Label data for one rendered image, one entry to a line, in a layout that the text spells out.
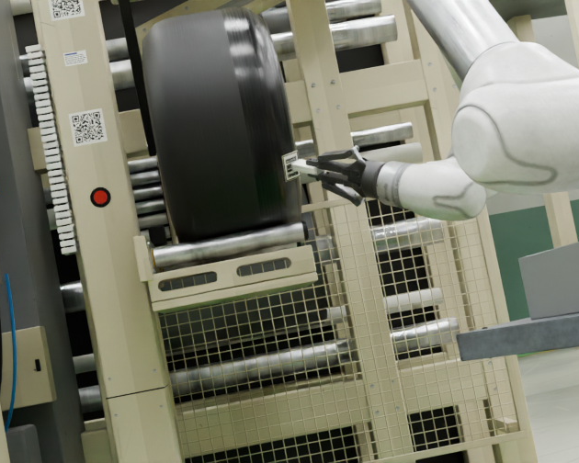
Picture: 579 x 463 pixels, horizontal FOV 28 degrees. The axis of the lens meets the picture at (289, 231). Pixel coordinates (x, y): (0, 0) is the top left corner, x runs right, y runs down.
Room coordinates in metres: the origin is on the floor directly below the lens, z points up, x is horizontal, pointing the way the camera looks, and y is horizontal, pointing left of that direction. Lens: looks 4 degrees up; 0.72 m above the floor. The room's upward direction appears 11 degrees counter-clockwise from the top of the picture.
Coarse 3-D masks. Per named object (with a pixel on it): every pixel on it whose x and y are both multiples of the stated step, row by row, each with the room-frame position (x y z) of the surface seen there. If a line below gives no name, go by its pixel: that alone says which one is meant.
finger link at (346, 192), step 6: (324, 186) 2.39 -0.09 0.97; (330, 186) 2.38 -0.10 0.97; (336, 186) 2.38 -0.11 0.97; (342, 186) 2.38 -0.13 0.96; (336, 192) 2.38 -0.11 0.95; (342, 192) 2.36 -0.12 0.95; (348, 192) 2.36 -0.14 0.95; (354, 192) 2.37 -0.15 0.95; (348, 198) 2.36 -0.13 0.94; (354, 204) 2.36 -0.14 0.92; (360, 204) 2.36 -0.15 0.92
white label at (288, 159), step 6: (282, 156) 2.41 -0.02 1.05; (288, 156) 2.42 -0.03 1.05; (294, 156) 2.43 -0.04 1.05; (282, 162) 2.42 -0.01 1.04; (288, 162) 2.42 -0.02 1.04; (288, 168) 2.43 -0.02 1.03; (288, 174) 2.43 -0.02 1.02; (294, 174) 2.44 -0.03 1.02; (300, 174) 2.45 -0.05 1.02; (288, 180) 2.44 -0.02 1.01
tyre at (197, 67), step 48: (144, 48) 2.49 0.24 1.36; (192, 48) 2.41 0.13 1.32; (240, 48) 2.41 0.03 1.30; (192, 96) 2.37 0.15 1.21; (240, 96) 2.37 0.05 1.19; (192, 144) 2.37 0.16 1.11; (240, 144) 2.38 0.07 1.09; (288, 144) 2.42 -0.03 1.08; (192, 192) 2.41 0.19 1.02; (240, 192) 2.43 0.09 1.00; (288, 192) 2.47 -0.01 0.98; (192, 240) 2.53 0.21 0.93
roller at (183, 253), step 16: (288, 224) 2.50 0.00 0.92; (304, 224) 2.50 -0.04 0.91; (208, 240) 2.49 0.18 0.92; (224, 240) 2.49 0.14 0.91; (240, 240) 2.49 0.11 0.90; (256, 240) 2.49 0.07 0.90; (272, 240) 2.49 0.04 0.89; (288, 240) 2.50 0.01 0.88; (160, 256) 2.48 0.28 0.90; (176, 256) 2.48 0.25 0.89; (192, 256) 2.48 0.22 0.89; (208, 256) 2.49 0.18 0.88
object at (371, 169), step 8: (360, 160) 2.30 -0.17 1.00; (368, 160) 2.30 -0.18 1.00; (352, 168) 2.32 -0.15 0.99; (360, 168) 2.30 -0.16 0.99; (368, 168) 2.28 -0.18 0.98; (376, 168) 2.27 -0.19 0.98; (360, 176) 2.31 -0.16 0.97; (368, 176) 2.27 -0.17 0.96; (376, 176) 2.26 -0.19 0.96; (360, 184) 2.32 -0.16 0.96; (368, 184) 2.27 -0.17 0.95; (376, 184) 2.27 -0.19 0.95; (360, 192) 2.33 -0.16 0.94; (368, 192) 2.28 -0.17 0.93; (376, 192) 2.27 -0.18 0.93
